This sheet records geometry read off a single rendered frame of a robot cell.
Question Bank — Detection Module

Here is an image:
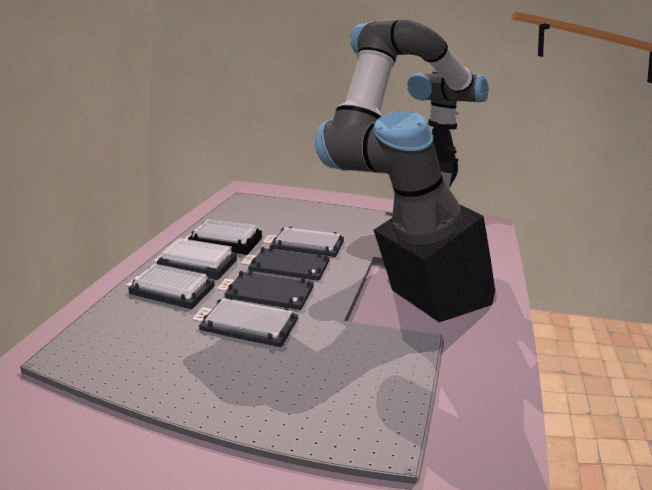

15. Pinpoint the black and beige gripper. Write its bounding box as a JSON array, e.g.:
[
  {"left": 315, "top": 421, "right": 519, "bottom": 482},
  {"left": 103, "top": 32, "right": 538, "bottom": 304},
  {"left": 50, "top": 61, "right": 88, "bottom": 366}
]
[{"left": 428, "top": 119, "right": 458, "bottom": 189}]

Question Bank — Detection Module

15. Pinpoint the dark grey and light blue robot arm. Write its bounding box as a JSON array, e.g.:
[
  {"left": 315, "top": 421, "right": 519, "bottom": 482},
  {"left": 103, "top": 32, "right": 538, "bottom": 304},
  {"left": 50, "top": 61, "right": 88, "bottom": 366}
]
[{"left": 315, "top": 20, "right": 489, "bottom": 245}]

